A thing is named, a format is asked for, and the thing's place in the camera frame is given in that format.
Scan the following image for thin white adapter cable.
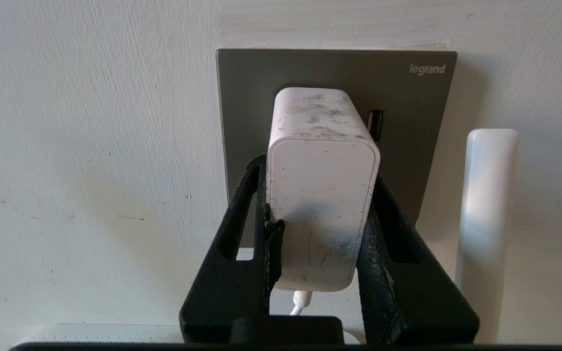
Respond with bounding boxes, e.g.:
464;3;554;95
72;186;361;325
288;290;315;317

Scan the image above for white power adapter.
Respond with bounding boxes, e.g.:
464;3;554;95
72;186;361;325
266;87;381;293

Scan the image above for white router with antennas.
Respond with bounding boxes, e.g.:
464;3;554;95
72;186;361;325
10;129;519;348

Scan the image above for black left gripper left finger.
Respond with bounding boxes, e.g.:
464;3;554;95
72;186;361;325
180;154;285;344

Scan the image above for grey wall socket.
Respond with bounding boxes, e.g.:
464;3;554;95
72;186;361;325
216;49;458;249

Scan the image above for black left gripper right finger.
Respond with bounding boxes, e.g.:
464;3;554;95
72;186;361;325
356;175;480;345

